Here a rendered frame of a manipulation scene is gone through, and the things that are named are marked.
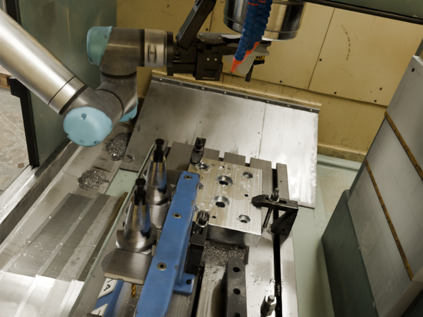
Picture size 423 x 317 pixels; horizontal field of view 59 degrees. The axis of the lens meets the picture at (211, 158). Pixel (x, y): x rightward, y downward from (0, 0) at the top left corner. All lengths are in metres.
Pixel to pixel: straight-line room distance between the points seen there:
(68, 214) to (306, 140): 1.15
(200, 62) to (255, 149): 1.06
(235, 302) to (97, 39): 0.61
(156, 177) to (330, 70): 1.43
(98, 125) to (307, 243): 1.08
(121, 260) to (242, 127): 1.36
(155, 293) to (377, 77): 1.67
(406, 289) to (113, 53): 0.80
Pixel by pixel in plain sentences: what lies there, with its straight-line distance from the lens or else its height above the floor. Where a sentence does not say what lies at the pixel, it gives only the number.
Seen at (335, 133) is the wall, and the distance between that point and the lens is 2.11.
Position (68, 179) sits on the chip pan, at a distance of 1.59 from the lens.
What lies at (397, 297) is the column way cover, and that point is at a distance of 1.00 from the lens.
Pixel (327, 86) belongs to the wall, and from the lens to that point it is 1.97.
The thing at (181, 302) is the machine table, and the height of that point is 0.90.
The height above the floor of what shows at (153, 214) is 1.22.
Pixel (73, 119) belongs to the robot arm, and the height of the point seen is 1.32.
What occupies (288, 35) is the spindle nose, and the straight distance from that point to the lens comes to 0.77.
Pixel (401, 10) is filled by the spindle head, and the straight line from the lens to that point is 0.51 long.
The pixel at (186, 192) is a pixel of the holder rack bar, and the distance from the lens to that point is 0.68.
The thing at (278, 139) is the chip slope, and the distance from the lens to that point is 1.85.
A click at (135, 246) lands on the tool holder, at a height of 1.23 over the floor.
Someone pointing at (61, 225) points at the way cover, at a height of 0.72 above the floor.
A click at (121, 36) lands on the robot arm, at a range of 0.77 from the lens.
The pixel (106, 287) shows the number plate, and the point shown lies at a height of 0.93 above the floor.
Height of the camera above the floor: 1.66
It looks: 34 degrees down
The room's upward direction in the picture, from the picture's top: 11 degrees clockwise
